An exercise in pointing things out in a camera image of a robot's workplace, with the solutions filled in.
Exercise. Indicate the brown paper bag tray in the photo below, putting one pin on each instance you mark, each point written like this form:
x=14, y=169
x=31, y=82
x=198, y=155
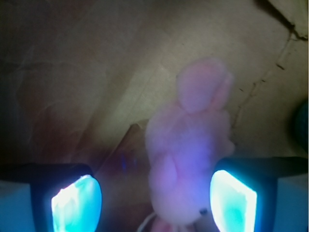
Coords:
x=79, y=80

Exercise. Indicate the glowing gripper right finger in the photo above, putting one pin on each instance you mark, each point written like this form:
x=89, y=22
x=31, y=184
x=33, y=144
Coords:
x=261, y=194

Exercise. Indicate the pink plush bunny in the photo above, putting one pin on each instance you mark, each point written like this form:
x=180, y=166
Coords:
x=184, y=140

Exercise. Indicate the blue textured ball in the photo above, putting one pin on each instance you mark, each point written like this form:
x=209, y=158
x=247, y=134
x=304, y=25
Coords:
x=301, y=127

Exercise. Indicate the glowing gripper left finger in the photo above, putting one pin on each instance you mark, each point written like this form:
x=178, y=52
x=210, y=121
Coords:
x=49, y=198

